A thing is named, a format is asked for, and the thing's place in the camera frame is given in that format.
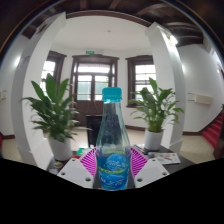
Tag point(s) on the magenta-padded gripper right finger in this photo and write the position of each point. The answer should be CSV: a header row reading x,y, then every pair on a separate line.
x,y
153,171

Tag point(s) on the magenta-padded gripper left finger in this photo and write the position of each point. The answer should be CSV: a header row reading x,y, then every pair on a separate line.
x,y
75,171

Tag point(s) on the clear bottle with blue cap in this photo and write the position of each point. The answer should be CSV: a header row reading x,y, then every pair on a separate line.
x,y
113,160

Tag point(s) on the printed paper leaflet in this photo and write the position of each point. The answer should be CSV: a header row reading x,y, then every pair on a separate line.
x,y
165,157

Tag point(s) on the green flat box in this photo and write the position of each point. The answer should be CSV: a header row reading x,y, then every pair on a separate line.
x,y
83,152

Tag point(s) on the black chair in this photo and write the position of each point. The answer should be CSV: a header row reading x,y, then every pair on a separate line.
x,y
93,130

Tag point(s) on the leafy plant in white pot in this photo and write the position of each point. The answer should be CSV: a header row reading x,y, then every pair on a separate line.
x,y
53,113
156,106

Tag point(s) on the red carpeted staircase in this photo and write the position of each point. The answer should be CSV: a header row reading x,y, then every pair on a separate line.
x,y
215,130

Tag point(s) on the dark wooden glazed double door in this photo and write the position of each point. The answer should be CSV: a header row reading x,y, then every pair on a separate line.
x,y
90,83

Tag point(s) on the dark wooden framed window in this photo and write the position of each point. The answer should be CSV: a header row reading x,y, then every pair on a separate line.
x,y
143,71
50,71

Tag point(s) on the green exit sign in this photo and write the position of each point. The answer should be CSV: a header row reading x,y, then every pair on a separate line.
x,y
89,52

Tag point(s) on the white wall heater unit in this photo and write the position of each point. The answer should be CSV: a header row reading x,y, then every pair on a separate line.
x,y
201,99

